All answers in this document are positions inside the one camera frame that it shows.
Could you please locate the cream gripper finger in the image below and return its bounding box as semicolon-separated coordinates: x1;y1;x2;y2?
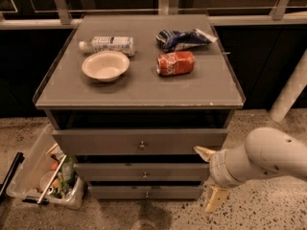
194;146;215;162
204;186;229;213

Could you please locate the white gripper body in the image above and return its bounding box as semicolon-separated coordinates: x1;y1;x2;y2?
210;147;248;188

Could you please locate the grey drawer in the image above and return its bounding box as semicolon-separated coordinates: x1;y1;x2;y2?
88;186;203;200
53;128;227;155
74;163;208;181

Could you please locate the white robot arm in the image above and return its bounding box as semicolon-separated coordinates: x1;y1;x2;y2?
194;127;307;213

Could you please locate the grey bottom drawer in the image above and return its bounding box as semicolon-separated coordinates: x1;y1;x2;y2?
88;186;203;200

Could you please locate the grey drawer cabinet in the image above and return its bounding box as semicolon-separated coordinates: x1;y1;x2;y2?
34;15;245;187

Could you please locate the grey top drawer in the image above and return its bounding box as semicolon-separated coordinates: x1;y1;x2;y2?
53;128;227;155

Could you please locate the red crushed soda can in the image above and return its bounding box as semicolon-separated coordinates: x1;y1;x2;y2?
156;51;195;76

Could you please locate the white diagonal pipe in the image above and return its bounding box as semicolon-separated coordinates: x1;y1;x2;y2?
269;50;307;122

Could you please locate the blue crumpled chip bag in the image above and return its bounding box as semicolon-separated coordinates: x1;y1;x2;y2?
155;29;217;53

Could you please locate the white bowl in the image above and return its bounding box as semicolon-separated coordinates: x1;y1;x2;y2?
82;51;130;82

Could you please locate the white plastic water bottle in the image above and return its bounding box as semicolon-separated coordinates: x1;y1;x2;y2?
79;36;135;57

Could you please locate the green bottle in bin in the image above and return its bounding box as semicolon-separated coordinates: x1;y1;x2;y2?
60;156;75;185

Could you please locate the clear plastic storage bin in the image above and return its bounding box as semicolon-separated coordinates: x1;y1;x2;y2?
6;125;85;209

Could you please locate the black flat bar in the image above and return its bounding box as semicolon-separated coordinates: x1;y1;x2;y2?
0;152;24;202

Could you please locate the metal window railing frame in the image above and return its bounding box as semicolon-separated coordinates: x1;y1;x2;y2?
0;0;307;30

